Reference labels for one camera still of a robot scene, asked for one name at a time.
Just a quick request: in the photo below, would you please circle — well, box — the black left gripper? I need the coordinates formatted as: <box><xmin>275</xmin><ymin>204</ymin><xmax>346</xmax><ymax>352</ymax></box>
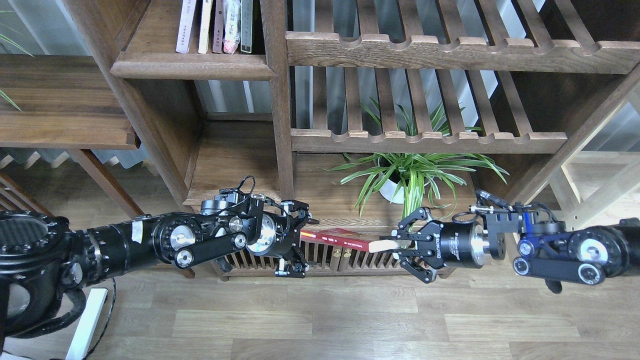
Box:
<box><xmin>247</xmin><ymin>200</ymin><xmax>320</xmax><ymax>279</ymax></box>

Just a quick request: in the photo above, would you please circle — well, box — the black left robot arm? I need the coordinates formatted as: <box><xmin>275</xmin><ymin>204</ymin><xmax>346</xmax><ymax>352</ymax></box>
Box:
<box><xmin>0</xmin><ymin>187</ymin><xmax>317</xmax><ymax>338</ymax></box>

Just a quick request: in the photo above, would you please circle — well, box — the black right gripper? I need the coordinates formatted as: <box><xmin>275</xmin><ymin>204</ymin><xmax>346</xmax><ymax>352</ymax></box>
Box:
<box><xmin>379</xmin><ymin>207</ymin><xmax>493</xmax><ymax>284</ymax></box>

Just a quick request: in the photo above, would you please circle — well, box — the white book green cover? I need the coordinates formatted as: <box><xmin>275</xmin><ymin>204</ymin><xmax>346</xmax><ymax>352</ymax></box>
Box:
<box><xmin>198</xmin><ymin>0</ymin><xmax>215</xmax><ymax>54</ymax></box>

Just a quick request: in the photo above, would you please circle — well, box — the green plant leaves left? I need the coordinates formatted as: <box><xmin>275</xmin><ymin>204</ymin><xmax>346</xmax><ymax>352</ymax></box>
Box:
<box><xmin>0</xmin><ymin>10</ymin><xmax>35</xmax><ymax>113</ymax></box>

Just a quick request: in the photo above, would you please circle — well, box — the white metal leg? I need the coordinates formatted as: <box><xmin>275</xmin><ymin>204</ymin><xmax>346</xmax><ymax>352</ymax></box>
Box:
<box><xmin>65</xmin><ymin>287</ymin><xmax>108</xmax><ymax>360</ymax></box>

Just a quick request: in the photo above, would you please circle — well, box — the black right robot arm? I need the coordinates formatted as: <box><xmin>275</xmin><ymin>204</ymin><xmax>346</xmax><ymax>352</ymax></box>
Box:
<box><xmin>387</xmin><ymin>189</ymin><xmax>640</xmax><ymax>294</ymax></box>

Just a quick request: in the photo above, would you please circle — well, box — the dark wooden bookshelf cabinet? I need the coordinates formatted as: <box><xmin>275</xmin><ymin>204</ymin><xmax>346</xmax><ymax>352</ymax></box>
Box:
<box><xmin>65</xmin><ymin>0</ymin><xmax>640</xmax><ymax>282</ymax></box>

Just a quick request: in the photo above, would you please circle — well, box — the green spider plant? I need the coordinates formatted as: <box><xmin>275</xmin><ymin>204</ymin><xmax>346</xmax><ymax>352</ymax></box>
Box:
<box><xmin>323</xmin><ymin>97</ymin><xmax>510</xmax><ymax>226</ymax></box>

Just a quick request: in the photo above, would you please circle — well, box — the pink spine upright book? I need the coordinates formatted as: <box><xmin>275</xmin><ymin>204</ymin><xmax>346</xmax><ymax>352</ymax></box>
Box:
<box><xmin>211</xmin><ymin>0</ymin><xmax>224</xmax><ymax>54</ymax></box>

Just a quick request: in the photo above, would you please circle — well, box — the dark green upright book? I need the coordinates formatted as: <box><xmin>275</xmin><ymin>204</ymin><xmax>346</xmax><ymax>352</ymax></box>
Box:
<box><xmin>240</xmin><ymin>0</ymin><xmax>265</xmax><ymax>55</ymax></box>

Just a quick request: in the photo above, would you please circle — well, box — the plastic wrapped white book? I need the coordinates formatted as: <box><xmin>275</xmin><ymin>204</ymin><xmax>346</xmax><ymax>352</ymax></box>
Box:
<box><xmin>222</xmin><ymin>0</ymin><xmax>242</xmax><ymax>54</ymax></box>

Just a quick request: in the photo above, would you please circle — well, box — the red book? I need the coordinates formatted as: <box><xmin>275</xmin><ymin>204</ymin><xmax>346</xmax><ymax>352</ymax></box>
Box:
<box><xmin>301</xmin><ymin>228</ymin><xmax>412</xmax><ymax>253</ymax></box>

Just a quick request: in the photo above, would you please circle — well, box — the white plant pot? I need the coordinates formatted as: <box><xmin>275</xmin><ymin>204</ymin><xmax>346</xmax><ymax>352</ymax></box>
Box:
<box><xmin>379</xmin><ymin>161</ymin><xmax>429</xmax><ymax>207</ymax></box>

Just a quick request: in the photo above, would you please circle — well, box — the white book pink cover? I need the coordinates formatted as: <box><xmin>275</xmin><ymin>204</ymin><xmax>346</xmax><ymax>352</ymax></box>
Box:
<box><xmin>175</xmin><ymin>0</ymin><xmax>199</xmax><ymax>54</ymax></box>

